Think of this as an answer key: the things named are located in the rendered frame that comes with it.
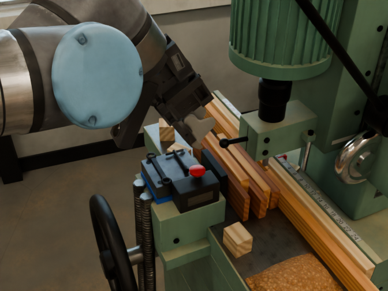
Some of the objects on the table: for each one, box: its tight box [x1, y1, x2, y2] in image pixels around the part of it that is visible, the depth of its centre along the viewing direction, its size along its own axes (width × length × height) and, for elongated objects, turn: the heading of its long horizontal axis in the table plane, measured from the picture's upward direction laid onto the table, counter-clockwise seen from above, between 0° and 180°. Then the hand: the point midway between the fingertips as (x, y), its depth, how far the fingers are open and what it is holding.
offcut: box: [159, 118, 175, 141], centre depth 108 cm, size 4×4×4 cm
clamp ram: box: [201, 149, 228, 208], centre depth 89 cm, size 9×8×9 cm
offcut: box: [223, 222, 253, 259], centre depth 81 cm, size 4×3×4 cm
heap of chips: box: [244, 252, 344, 291], centre depth 75 cm, size 9×14×4 cm, turn 115°
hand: (194, 145), depth 77 cm, fingers closed
